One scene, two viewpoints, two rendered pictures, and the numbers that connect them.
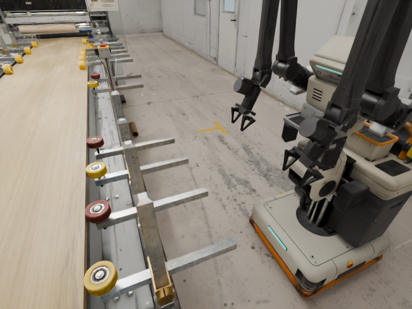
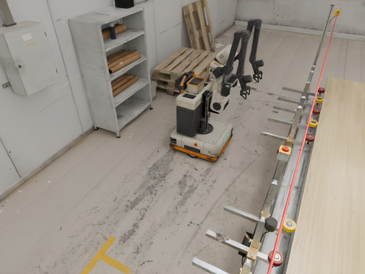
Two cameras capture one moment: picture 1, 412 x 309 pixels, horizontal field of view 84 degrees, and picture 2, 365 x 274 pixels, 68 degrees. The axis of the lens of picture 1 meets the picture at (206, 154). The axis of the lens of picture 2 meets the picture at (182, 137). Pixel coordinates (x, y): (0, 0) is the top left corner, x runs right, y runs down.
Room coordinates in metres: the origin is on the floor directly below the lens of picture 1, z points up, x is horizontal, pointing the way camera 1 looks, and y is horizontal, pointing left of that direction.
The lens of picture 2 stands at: (3.07, 1.31, 2.34)
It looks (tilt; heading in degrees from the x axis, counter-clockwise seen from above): 37 degrees down; 230
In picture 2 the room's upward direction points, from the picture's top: straight up
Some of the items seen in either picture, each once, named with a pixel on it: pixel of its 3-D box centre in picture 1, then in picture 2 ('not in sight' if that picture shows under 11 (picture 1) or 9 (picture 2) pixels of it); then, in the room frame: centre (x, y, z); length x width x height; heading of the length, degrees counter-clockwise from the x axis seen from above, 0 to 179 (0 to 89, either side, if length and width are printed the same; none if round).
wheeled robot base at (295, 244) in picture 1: (312, 229); (202, 135); (1.02, -0.75, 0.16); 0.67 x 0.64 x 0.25; 113
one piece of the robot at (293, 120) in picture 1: (312, 134); (228, 82); (0.90, -0.49, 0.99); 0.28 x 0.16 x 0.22; 23
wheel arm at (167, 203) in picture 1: (156, 206); (294, 111); (0.62, 0.20, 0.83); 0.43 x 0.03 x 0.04; 113
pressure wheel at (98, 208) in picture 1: (100, 217); (315, 113); (0.55, 0.38, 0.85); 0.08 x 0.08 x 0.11
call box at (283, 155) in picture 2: (104, 52); (284, 154); (1.71, 0.71, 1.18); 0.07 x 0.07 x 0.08; 23
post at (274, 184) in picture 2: not in sight; (267, 207); (1.95, 0.81, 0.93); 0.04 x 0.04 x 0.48; 23
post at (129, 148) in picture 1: (141, 200); (302, 103); (0.57, 0.23, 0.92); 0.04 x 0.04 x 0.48; 23
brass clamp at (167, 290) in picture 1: (160, 277); not in sight; (0.36, 0.14, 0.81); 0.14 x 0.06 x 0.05; 23
